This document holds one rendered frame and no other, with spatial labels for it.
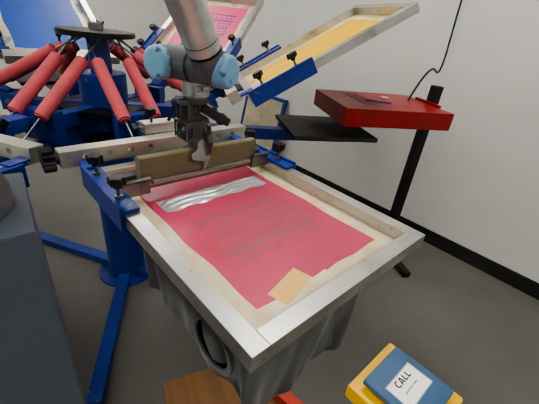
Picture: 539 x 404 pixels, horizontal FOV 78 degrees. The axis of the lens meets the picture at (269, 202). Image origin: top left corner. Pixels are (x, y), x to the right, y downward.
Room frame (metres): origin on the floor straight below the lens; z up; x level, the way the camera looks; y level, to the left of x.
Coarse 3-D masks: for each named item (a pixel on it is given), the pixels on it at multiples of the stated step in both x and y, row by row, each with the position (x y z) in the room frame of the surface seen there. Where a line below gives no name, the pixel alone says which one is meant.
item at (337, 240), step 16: (208, 176) 1.00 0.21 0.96; (224, 176) 1.02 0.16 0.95; (240, 176) 1.03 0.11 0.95; (256, 176) 1.05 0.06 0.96; (240, 192) 0.91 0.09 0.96; (256, 192) 0.93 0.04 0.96; (272, 192) 0.94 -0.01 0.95; (288, 192) 0.95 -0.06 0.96; (304, 208) 0.86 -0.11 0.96; (336, 224) 0.79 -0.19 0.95; (304, 240) 0.69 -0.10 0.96; (320, 240) 0.70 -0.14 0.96; (336, 240) 0.71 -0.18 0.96; (352, 240) 0.72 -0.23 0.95; (368, 240) 0.73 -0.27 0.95; (320, 256) 0.64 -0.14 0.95; (336, 256) 0.65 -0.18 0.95
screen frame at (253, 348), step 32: (320, 192) 0.94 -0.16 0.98; (128, 224) 0.65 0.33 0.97; (384, 224) 0.78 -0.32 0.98; (160, 256) 0.53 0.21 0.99; (384, 256) 0.62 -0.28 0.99; (192, 288) 0.45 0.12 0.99; (320, 288) 0.49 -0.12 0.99; (352, 288) 0.50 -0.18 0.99; (224, 320) 0.39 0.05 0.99; (288, 320) 0.40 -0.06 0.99; (320, 320) 0.44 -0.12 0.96; (256, 352) 0.33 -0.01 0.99
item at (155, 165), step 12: (216, 144) 0.99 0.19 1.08; (228, 144) 1.01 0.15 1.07; (240, 144) 1.04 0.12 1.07; (252, 144) 1.08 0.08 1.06; (144, 156) 0.82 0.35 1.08; (156, 156) 0.84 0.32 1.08; (168, 156) 0.86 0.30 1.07; (180, 156) 0.89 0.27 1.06; (216, 156) 0.97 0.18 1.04; (228, 156) 1.01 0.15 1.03; (240, 156) 1.04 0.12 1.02; (144, 168) 0.81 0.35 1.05; (156, 168) 0.83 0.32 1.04; (168, 168) 0.86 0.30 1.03; (180, 168) 0.89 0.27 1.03; (192, 168) 0.92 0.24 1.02
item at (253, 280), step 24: (168, 192) 0.86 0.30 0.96; (168, 216) 0.73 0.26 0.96; (192, 216) 0.74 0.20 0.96; (192, 240) 0.64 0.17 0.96; (216, 264) 0.57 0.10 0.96; (264, 264) 0.58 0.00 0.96; (288, 264) 0.59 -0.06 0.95; (312, 264) 0.60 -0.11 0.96; (240, 288) 0.50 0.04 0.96; (264, 288) 0.51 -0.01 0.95
